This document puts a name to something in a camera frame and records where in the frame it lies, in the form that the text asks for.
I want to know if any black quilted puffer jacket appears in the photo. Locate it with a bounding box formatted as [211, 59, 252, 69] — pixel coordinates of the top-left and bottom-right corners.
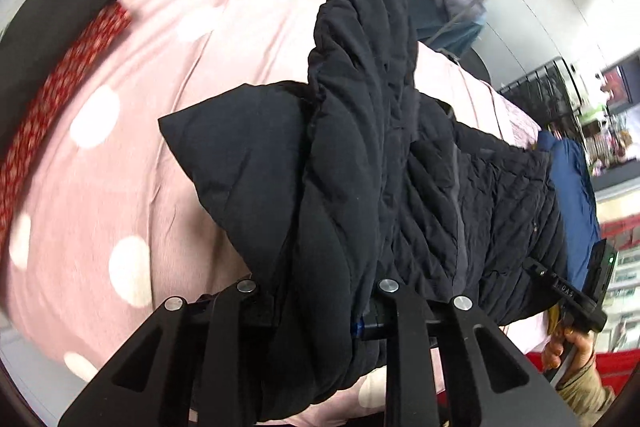
[160, 0, 567, 421]

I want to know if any beige sleeved forearm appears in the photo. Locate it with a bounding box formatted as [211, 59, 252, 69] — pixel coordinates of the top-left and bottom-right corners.
[556, 358, 616, 427]

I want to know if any person's right hand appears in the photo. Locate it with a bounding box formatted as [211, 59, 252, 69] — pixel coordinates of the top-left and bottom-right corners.
[541, 326, 594, 378]

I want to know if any red blanket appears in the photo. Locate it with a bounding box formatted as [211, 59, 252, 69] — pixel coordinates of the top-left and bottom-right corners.
[524, 348, 640, 400]

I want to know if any navy blue yellow-trimmed cushion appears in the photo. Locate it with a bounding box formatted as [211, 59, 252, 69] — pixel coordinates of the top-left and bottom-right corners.
[537, 130, 601, 289]

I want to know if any cluttered shelf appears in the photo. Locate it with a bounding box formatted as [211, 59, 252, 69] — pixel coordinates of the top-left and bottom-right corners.
[582, 53, 639, 352]

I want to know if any pink polka dot bed sheet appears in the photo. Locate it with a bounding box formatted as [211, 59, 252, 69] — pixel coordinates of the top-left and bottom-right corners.
[0, 0, 549, 427]

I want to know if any red patterned black cloth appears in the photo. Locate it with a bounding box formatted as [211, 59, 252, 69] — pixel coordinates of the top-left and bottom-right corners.
[1, 0, 131, 241]

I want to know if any black wire rack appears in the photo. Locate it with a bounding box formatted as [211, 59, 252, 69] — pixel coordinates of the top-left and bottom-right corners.
[498, 56, 582, 142]

